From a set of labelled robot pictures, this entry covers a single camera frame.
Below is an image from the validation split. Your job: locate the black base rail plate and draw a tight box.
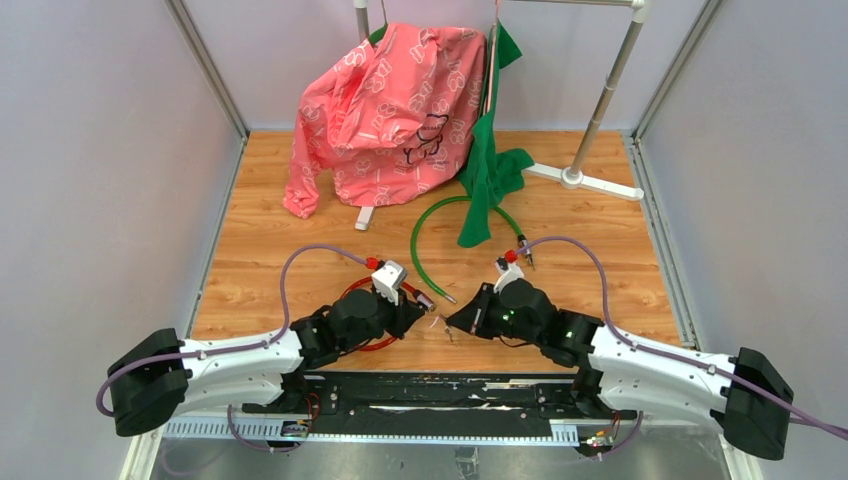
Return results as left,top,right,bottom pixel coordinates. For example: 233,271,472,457
234,371,637,441

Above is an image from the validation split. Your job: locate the red cable lock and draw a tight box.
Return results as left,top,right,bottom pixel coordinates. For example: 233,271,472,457
342,277,437,355

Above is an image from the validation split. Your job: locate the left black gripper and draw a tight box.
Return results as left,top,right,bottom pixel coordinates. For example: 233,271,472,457
339,287,424,353

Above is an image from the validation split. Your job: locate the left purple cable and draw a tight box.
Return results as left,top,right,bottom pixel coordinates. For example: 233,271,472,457
95,243,380,455

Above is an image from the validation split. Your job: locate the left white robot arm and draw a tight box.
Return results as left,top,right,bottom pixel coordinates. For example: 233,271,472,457
97,289,433,437

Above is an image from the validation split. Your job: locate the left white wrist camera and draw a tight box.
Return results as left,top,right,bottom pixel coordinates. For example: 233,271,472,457
371,260,408,306

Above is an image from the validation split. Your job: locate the pink patterned jacket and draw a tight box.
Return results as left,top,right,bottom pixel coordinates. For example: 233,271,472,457
282,23,487,219

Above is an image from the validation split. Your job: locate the green cable lock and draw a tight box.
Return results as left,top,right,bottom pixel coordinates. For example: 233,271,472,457
409,195,535,305

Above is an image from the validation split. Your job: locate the green cloth garment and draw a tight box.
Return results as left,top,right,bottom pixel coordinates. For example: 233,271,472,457
457,21,534,248

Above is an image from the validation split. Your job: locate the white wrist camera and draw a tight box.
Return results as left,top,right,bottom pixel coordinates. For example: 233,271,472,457
371,260,408,306
493,257,524,294

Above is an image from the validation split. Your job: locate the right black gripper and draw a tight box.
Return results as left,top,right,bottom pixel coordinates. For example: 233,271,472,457
448,281,544,346

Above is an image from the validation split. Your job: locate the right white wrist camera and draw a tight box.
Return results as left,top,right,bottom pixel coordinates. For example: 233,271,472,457
493,257,524,294

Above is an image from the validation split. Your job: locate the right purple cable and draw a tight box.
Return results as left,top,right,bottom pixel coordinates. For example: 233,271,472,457
504,236,848,458

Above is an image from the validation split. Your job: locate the white metal clothes rack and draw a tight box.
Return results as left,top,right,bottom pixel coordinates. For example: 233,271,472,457
352,0,649,232

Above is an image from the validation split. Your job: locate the purple cable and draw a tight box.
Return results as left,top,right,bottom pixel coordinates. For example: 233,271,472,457
95,243,380,455
504,236,848,458

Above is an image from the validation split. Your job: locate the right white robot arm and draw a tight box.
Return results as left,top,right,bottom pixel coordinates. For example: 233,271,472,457
447,279,794,461

